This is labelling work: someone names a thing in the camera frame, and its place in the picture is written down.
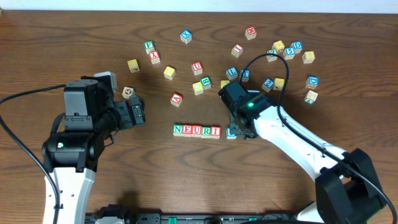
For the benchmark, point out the blue T wooden block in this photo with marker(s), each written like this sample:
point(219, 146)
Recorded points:
point(245, 75)

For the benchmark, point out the red Y wooden block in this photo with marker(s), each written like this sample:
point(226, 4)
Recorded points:
point(154, 57)

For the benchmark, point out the white soccer ball block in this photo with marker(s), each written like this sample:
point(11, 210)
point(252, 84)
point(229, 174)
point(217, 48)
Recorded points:
point(128, 92)

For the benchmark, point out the blue 5 wooden block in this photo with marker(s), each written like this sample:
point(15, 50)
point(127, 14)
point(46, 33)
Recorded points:
point(288, 53)

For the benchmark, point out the yellow block far right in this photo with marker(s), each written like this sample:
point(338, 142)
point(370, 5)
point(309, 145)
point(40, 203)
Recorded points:
point(308, 57)

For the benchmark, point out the green Z wooden block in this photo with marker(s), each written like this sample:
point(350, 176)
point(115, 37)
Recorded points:
point(271, 55)

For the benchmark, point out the blue X wooden block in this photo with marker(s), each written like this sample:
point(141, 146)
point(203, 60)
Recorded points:
point(186, 36)

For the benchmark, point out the yellow block beside 2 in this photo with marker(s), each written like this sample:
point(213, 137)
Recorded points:
point(278, 84)

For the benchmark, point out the blue d wooden block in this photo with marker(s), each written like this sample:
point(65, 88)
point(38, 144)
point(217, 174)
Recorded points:
point(297, 46)
point(312, 82)

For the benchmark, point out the yellow block beside B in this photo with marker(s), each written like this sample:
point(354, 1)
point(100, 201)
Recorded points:
point(198, 88)

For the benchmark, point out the blue L wooden block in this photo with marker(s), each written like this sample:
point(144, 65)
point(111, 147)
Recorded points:
point(232, 73)

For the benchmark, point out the yellow wooden block left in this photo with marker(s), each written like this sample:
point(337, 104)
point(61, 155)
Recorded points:
point(133, 65)

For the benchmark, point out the red E wooden block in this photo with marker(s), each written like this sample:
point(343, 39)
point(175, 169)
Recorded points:
point(187, 130)

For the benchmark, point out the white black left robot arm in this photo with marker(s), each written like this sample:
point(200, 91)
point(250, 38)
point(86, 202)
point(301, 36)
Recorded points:
point(77, 139)

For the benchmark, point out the green R wooden block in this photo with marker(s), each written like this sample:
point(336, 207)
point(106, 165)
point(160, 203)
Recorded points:
point(205, 132)

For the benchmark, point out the white green wooden block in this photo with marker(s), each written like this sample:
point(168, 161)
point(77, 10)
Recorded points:
point(311, 97)

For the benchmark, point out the blue P wooden block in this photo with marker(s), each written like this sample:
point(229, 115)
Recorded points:
point(229, 135)

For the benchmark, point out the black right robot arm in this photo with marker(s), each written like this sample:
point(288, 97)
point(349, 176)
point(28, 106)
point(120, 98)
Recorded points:
point(347, 187)

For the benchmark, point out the green B wooden block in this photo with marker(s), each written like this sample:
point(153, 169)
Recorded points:
point(206, 82)

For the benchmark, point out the blue D wooden block upper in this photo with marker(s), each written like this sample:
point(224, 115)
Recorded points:
point(297, 46)

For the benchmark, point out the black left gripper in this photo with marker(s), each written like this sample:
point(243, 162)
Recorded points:
point(135, 110)

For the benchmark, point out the blue 2 wooden block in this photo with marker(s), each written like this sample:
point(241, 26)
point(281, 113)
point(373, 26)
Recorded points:
point(268, 85)

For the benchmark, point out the blue D wooden block right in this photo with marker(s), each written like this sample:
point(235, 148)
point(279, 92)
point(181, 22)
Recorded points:
point(312, 82)

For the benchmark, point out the green F wooden block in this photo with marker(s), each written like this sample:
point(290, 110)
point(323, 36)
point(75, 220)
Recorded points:
point(149, 46)

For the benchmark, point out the yellow wooden block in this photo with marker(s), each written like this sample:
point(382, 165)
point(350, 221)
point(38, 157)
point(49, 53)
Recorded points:
point(169, 73)
point(133, 65)

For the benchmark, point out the red A wooden block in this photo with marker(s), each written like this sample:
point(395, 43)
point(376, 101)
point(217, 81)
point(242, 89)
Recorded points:
point(176, 99)

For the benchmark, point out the yellow block top right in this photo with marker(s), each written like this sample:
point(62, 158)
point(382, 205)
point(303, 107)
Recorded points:
point(278, 46)

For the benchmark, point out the red u wooden block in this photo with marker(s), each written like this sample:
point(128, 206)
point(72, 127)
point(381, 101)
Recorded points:
point(197, 68)
point(196, 131)

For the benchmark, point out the yellow block centre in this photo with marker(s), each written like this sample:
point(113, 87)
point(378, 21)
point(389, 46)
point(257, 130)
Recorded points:
point(223, 83)

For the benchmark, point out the red block top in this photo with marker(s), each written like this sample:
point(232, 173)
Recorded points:
point(250, 33)

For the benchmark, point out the green N wooden block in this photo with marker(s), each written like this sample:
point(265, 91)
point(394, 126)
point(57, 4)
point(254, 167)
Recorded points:
point(177, 129)

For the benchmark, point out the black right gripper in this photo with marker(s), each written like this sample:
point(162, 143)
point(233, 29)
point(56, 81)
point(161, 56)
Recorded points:
point(236, 127)

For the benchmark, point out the red i wooden block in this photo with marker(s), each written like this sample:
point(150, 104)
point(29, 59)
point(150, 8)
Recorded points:
point(215, 132)
point(237, 50)

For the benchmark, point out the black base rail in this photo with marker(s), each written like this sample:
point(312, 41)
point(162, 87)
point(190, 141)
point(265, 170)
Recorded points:
point(156, 218)

